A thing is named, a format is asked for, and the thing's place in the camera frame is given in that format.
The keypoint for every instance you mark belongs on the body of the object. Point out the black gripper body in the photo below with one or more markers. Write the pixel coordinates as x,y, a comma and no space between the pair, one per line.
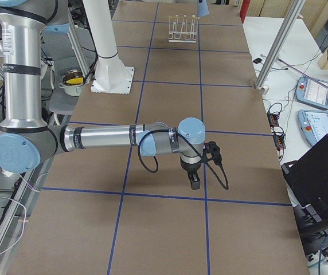
188,168

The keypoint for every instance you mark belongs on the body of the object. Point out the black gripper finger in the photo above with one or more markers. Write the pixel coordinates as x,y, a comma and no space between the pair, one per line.
194,179

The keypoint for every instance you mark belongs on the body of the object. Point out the light blue plastic cup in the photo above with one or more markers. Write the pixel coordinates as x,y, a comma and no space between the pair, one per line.
202,8

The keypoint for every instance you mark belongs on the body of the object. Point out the black laptop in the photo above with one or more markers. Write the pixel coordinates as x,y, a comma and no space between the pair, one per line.
308,176

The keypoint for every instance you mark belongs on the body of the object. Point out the small black device on table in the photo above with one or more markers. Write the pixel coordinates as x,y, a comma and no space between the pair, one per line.
257,60

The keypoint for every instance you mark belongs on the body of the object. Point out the blue teach pendant near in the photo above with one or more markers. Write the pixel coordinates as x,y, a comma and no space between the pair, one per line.
314,125

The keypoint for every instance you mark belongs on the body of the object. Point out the blue teach pendant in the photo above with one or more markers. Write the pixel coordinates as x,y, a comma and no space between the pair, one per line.
310,93
314,125

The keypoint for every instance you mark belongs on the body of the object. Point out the blue teach pendant far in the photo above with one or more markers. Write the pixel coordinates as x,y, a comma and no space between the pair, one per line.
310,93

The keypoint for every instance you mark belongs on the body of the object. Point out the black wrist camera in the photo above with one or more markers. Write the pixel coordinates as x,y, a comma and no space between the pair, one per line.
212,152

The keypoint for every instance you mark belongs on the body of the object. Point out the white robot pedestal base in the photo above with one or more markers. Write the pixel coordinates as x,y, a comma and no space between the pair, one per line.
111,75

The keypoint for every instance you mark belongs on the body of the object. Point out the white wire cup holder rack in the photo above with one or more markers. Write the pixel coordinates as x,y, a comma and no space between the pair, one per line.
183,29

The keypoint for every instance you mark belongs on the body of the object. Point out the aluminium frame post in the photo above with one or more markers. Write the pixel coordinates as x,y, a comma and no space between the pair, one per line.
280,38

